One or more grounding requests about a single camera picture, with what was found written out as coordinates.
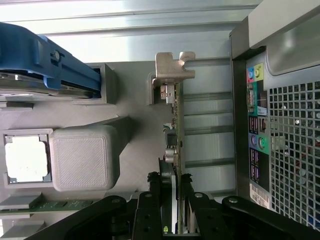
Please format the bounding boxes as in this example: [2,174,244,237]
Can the grey printed parts rack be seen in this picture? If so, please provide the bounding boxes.
[0,62,186,235]

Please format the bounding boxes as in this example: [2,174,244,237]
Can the green RAM stick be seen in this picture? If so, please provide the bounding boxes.
[0,197,101,213]

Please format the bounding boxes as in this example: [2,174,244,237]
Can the open black PC case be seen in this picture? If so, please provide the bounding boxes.
[228,0,320,231]

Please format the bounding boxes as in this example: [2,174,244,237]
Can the silver CPU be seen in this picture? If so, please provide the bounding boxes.
[3,134,51,183]

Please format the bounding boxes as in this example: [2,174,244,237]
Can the hard disk with blue bracket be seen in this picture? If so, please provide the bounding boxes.
[0,21,102,101]

